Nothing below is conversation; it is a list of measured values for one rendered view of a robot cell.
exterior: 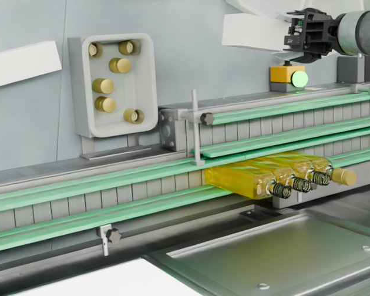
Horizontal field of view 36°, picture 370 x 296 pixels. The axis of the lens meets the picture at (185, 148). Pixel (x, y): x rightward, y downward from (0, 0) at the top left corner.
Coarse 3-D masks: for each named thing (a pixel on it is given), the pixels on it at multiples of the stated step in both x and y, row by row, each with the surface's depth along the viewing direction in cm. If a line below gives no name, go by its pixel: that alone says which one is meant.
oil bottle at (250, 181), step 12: (216, 168) 135; (228, 168) 131; (240, 168) 130; (252, 168) 129; (204, 180) 140; (216, 180) 135; (228, 180) 131; (240, 180) 127; (252, 180) 124; (264, 180) 123; (276, 180) 124; (240, 192) 128; (252, 192) 125; (264, 192) 123
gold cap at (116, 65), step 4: (112, 60) 133; (116, 60) 131; (120, 60) 130; (124, 60) 131; (128, 60) 131; (112, 64) 132; (116, 64) 130; (120, 64) 130; (124, 64) 131; (128, 64) 132; (112, 68) 133; (116, 68) 131; (120, 68) 131; (124, 68) 131; (128, 68) 132; (116, 72) 134; (120, 72) 131; (124, 72) 131
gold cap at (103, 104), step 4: (100, 96) 133; (104, 96) 134; (96, 100) 133; (100, 100) 131; (104, 100) 130; (108, 100) 130; (112, 100) 131; (96, 104) 132; (100, 104) 130; (104, 104) 130; (108, 104) 130; (112, 104) 131; (96, 108) 133; (100, 108) 131; (104, 108) 130; (108, 108) 130; (112, 108) 131; (108, 112) 131
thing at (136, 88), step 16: (112, 48) 134; (144, 48) 133; (96, 64) 132; (144, 64) 134; (112, 80) 135; (128, 80) 137; (144, 80) 135; (96, 96) 133; (112, 96) 135; (128, 96) 138; (144, 96) 136; (96, 112) 134; (112, 112) 136; (144, 112) 137; (96, 128) 131; (112, 128) 131; (128, 128) 131; (144, 128) 133
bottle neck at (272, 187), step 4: (268, 184) 122; (272, 184) 122; (276, 184) 121; (280, 184) 120; (284, 184) 120; (268, 188) 122; (272, 188) 121; (276, 188) 120; (280, 188) 119; (284, 188) 119; (288, 188) 120; (268, 192) 122; (272, 192) 121; (276, 192) 120; (280, 192) 119; (284, 192) 121; (288, 192) 120; (276, 196) 121; (280, 196) 119; (284, 196) 119; (288, 196) 120
